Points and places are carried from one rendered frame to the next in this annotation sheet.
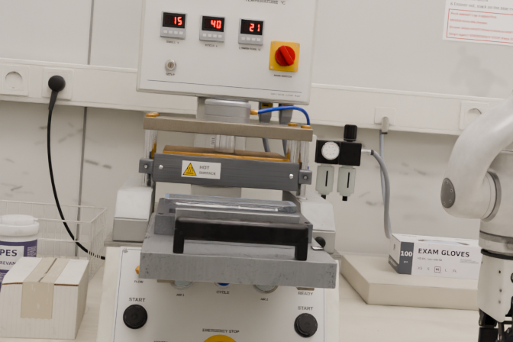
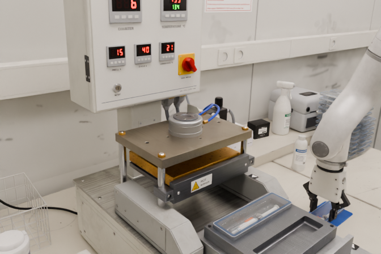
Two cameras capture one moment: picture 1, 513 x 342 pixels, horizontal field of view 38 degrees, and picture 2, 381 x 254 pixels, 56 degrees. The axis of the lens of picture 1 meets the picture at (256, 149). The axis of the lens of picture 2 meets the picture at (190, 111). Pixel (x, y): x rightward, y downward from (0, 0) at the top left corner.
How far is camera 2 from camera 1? 85 cm
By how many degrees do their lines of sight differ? 38
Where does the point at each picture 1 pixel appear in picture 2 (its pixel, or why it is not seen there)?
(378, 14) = not seen: hidden behind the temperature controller
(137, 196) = (185, 229)
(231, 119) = (198, 133)
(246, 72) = (165, 80)
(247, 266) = not seen: outside the picture
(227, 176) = (215, 180)
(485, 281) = (321, 182)
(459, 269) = (237, 145)
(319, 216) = (276, 190)
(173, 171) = (186, 191)
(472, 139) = (341, 121)
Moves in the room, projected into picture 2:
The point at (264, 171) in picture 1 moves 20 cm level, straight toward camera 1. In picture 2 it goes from (233, 167) to (303, 209)
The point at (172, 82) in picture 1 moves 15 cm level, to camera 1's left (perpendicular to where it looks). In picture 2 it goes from (119, 100) to (54, 110)
